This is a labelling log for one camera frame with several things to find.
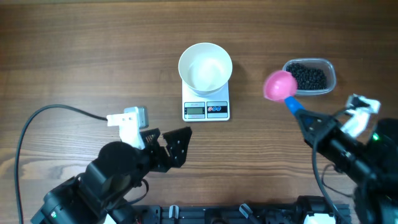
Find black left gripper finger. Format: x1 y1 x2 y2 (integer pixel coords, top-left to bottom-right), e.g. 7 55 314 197
163 126 192 168
140 128 160 147

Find pink scoop blue handle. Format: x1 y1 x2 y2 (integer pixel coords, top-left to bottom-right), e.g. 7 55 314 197
263 70 304 115

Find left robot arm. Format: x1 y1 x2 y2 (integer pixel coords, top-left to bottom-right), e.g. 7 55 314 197
31 127 192 223

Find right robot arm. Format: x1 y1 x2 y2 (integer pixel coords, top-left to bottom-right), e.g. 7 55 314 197
294 109 397 223

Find white digital kitchen scale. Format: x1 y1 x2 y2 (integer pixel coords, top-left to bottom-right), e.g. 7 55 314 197
182 83 230 122

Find white round bowl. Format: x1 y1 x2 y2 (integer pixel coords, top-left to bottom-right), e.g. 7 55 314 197
178 42 233 95

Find black beans in container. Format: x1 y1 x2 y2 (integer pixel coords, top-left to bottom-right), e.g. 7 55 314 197
286 63 326 90

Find clear plastic bean container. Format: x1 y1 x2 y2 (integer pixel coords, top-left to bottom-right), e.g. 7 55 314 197
283 58 336 96

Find black right camera cable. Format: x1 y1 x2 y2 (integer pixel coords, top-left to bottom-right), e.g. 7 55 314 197
312 107 358 224

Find black camera cable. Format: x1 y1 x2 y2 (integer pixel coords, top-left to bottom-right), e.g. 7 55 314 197
14 104 108 224
312 107 358 224

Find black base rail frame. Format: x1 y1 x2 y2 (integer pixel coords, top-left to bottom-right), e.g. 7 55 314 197
130 195 351 224

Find black left camera cable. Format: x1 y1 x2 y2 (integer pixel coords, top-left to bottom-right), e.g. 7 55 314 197
14 104 108 224

